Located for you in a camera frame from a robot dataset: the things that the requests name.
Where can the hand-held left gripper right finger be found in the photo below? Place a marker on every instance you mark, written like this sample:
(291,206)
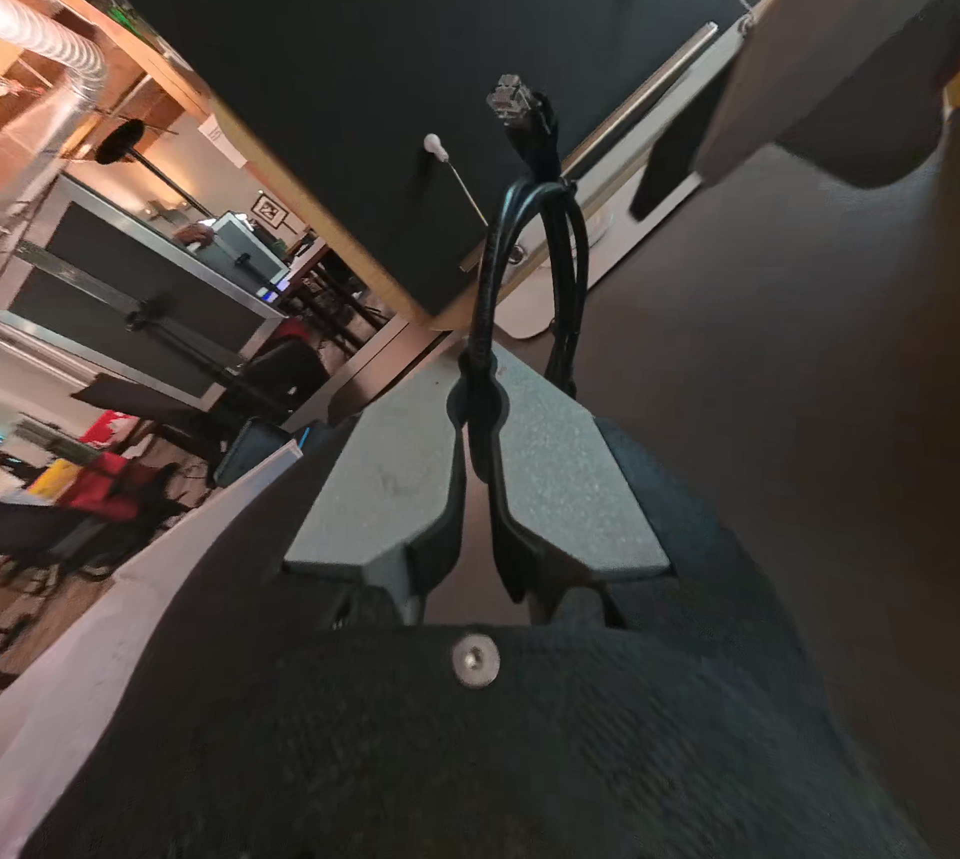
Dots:
(570,491)

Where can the black office chair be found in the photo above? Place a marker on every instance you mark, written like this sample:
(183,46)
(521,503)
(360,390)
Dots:
(45,536)

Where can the silver ventilation duct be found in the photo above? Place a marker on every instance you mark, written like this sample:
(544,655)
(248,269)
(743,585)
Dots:
(52,41)

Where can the small black screen device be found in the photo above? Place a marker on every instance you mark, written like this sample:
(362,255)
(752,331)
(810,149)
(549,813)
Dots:
(251,450)

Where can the black pegboard stand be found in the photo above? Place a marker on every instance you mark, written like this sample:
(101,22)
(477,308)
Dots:
(337,49)

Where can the red bag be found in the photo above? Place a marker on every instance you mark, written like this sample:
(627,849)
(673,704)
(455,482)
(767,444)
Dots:
(112,488)

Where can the clear plastic bin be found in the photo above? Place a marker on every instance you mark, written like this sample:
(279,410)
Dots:
(90,649)

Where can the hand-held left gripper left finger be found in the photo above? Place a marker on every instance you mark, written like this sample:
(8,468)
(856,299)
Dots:
(382,484)

